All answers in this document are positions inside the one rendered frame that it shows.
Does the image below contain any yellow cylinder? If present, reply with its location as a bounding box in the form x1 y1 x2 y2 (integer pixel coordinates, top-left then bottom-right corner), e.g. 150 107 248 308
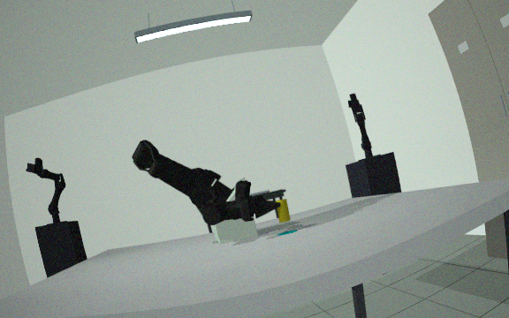
276 199 291 223

